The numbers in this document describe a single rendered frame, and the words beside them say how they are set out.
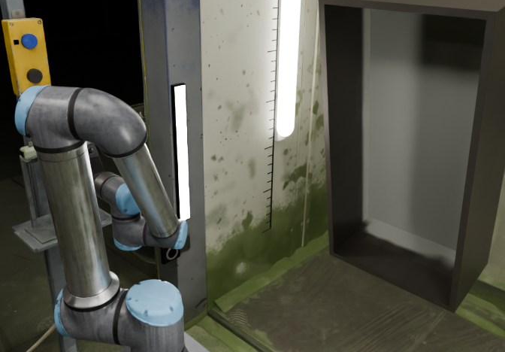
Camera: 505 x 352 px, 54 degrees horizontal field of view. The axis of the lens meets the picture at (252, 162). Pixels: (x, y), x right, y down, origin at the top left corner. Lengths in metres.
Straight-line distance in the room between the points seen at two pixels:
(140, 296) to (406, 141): 1.37
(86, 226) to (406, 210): 1.62
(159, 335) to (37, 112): 0.65
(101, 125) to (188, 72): 1.05
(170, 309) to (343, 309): 1.53
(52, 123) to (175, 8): 1.02
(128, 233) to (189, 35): 0.89
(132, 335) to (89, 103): 0.64
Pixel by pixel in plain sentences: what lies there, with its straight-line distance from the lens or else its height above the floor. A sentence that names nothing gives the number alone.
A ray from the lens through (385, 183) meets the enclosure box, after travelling 2.45.
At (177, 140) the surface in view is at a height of 1.04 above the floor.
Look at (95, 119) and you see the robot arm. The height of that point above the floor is 1.44.
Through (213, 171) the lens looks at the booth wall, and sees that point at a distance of 2.33.
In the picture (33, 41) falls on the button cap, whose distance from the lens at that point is 1.88.
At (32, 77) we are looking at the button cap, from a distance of 1.90.
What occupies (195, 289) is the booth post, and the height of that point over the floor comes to 0.22.
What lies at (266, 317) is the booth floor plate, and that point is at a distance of 2.66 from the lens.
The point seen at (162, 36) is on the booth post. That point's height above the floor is 1.47.
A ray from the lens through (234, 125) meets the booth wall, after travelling 2.34.
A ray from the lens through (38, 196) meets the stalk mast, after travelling 2.11.
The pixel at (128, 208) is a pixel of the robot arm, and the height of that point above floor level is 1.06.
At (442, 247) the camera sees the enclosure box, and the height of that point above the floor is 0.53.
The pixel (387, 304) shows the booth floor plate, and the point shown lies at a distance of 2.85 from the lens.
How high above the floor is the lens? 1.75
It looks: 23 degrees down
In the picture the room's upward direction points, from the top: 1 degrees clockwise
